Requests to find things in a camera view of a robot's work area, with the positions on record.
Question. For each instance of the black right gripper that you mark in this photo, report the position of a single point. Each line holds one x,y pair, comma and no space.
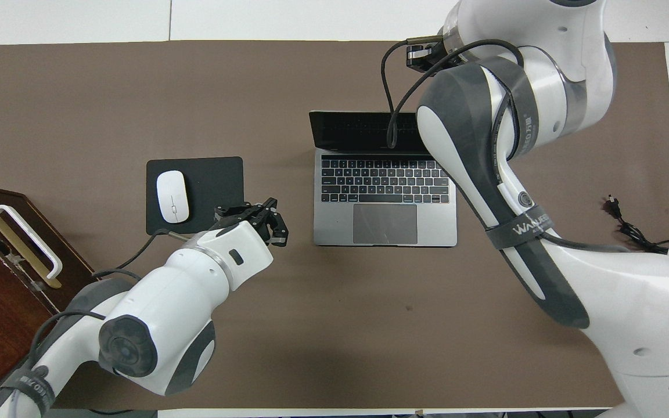
418,57

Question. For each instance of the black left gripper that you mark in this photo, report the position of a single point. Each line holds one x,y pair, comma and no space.
259,216

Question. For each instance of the silver grey laptop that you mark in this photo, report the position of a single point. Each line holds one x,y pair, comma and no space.
385,223

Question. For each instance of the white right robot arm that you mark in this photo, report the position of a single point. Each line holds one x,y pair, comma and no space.
630,302

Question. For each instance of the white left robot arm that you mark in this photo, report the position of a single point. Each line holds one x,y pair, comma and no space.
166,325

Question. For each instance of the black mouse pad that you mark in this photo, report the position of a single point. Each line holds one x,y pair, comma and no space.
207,180

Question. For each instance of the white computer mouse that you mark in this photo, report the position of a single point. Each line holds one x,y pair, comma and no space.
172,197

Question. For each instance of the brown paper table mat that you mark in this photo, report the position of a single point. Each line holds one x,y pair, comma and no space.
334,325

